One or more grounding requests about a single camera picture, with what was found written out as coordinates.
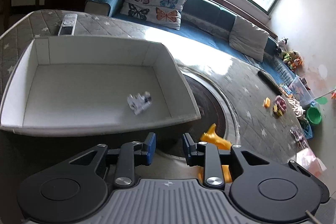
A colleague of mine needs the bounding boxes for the small orange toy block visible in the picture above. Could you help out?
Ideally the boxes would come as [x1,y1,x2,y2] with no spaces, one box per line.
[263,97,271,108]

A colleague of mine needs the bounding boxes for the black remote control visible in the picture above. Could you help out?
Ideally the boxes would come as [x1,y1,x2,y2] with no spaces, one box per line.
[257,70,282,96]

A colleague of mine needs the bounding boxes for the butterfly print pillow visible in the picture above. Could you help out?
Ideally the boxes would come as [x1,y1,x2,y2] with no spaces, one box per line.
[120,0,187,30]

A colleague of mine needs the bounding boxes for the green plastic basin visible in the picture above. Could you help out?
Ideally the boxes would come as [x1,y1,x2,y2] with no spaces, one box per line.
[306,106,322,126]

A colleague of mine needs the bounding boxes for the colourful pinwheel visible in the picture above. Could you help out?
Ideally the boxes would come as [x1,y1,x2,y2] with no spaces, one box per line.
[314,88,336,105]

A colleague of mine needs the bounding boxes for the yellow toy vehicle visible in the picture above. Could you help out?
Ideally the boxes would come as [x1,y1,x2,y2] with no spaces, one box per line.
[273,105,283,117]

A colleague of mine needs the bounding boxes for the white remote control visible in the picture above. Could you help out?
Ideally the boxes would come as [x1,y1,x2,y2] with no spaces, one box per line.
[58,14,77,36]

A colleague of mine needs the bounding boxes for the orange plush duck toy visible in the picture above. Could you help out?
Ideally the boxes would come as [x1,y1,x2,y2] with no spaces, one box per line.
[197,123,234,184]

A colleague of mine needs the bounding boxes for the grey sofa cushion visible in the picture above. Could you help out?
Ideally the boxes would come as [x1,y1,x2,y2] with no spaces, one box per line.
[229,15,269,62]

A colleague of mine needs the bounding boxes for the round black turntable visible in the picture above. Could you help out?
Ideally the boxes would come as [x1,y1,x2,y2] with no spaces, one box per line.
[183,72,240,144]

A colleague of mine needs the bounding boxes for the pink toy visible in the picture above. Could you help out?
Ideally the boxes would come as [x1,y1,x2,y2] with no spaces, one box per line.
[275,96,287,113]

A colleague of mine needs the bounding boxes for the clear plastic storage box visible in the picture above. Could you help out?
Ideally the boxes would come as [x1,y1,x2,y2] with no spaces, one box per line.
[289,76,313,107]

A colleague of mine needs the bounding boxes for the grey cardboard box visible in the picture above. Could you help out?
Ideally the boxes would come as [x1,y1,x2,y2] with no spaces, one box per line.
[1,36,201,137]

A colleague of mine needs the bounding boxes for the small white robot toy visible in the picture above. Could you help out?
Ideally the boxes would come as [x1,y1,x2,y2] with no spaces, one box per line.
[127,92,152,115]

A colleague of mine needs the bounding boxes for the blue sofa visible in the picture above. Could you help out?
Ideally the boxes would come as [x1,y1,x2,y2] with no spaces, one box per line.
[84,0,296,85]

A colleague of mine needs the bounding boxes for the plush toys pile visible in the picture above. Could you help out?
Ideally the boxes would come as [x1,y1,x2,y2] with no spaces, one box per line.
[277,38,303,72]

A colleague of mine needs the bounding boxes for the pink white package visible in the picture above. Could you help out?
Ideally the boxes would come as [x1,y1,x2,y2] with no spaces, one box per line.
[296,148,326,177]

